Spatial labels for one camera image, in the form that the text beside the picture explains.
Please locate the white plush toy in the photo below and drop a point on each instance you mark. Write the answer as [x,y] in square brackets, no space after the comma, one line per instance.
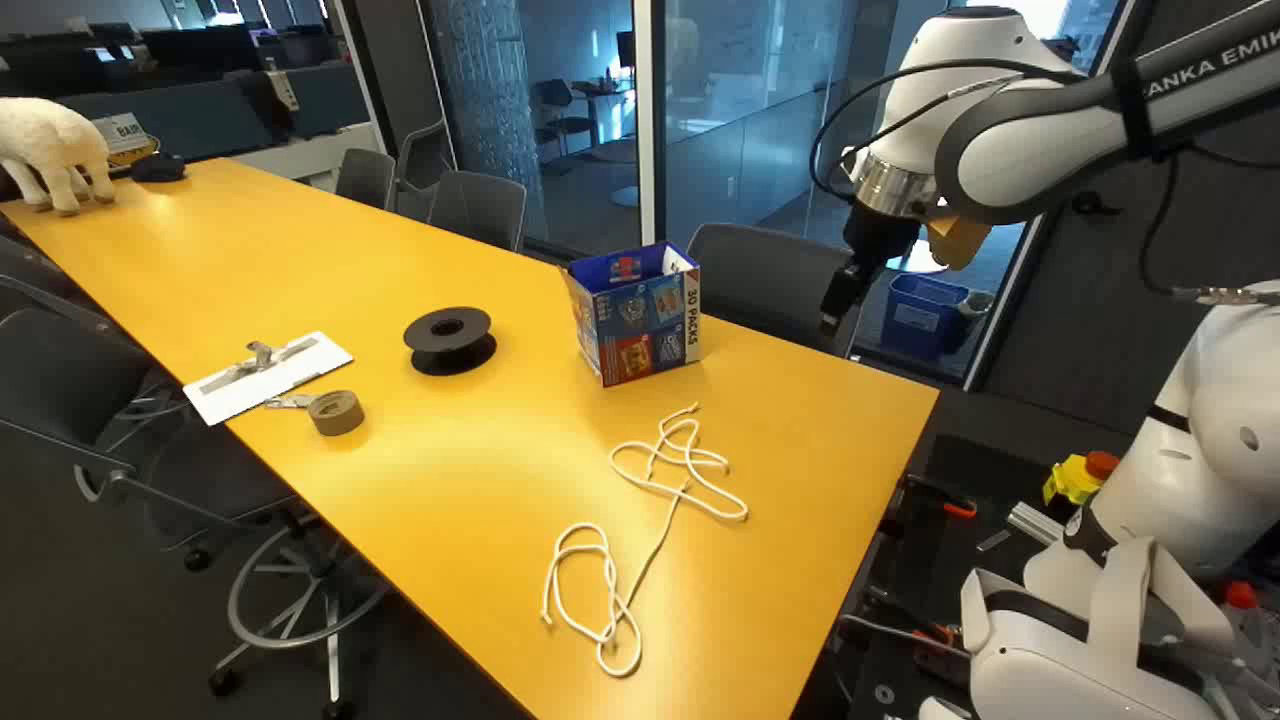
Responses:
[45,145]

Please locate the yellow wrist camera mount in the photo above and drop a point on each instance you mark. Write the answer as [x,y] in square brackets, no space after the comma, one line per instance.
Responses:
[958,243]

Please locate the yellow and red toy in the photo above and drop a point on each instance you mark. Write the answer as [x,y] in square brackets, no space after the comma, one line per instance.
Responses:
[1064,480]

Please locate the black chair chrome base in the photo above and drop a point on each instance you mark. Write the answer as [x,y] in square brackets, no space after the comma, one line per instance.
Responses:
[67,386]

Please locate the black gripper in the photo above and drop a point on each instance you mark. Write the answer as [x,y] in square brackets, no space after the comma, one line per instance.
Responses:
[874,246]

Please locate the black office chair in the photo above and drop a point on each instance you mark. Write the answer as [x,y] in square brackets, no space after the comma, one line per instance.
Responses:
[25,266]

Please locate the blue printed cardboard box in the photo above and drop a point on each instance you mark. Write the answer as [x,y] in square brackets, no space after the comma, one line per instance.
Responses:
[633,313]

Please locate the grey office desk divider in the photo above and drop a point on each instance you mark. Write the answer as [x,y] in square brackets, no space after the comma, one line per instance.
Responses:
[200,112]

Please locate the black filament spool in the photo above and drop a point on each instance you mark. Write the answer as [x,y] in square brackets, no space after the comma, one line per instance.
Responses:
[451,342]

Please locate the small black object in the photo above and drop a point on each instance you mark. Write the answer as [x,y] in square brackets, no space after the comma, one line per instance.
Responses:
[162,171]

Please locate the small metal clip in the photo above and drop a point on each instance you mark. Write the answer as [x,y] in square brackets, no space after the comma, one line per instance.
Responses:
[259,354]

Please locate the white labelled box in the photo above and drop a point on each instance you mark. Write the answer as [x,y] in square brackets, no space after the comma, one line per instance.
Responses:
[120,133]

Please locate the grey office chair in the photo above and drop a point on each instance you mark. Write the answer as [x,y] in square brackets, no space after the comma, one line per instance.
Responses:
[478,209]
[364,179]
[772,282]

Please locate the red capped bottle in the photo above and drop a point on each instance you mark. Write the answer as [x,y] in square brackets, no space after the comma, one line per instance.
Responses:
[1244,600]

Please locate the blue plastic bin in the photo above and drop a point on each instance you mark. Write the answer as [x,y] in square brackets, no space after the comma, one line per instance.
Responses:
[927,313]

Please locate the white paper sheet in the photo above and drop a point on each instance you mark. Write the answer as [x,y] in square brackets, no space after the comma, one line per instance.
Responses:
[284,373]

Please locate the office chair behind glass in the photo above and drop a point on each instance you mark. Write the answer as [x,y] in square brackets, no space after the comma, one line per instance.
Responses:
[561,106]

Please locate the grey tape roll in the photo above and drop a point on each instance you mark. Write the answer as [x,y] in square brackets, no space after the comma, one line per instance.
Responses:
[338,410]

